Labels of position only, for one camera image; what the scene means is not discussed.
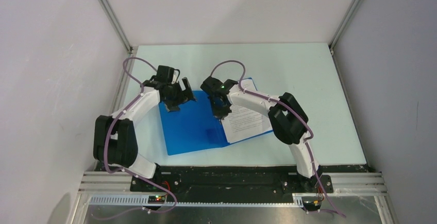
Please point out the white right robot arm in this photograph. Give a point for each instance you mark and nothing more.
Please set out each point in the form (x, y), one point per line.
(287, 119)

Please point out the right controller board with leds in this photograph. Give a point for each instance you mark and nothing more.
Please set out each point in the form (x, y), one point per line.
(311, 205)

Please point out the blue plastic folder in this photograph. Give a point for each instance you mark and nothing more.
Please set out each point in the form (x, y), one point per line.
(193, 128)

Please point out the grey slotted cable duct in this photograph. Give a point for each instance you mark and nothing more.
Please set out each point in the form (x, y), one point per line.
(141, 200)

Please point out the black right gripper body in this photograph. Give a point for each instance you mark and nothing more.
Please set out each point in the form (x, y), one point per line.
(215, 104)

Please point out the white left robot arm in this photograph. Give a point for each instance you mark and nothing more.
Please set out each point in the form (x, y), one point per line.
(115, 141)

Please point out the controller board with leds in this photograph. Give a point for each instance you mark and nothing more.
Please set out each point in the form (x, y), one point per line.
(311, 205)
(156, 200)

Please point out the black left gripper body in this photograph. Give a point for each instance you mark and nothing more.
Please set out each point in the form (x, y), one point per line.
(176, 95)

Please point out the left controller board with leds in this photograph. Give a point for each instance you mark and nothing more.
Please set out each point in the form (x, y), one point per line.
(156, 200)

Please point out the white paper sheet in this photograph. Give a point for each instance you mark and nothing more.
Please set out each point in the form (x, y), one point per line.
(248, 117)

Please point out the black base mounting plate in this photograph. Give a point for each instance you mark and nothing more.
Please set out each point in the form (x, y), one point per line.
(237, 184)

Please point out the aluminium frame post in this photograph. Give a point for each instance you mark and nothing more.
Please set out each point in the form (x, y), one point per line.
(115, 23)
(346, 20)

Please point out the right aluminium frame post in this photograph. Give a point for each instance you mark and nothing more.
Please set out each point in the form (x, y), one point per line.
(346, 20)

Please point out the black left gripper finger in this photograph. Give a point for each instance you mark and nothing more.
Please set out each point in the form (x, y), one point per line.
(187, 93)
(172, 108)

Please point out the left aluminium frame post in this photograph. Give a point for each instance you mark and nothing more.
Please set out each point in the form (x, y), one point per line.
(115, 23)

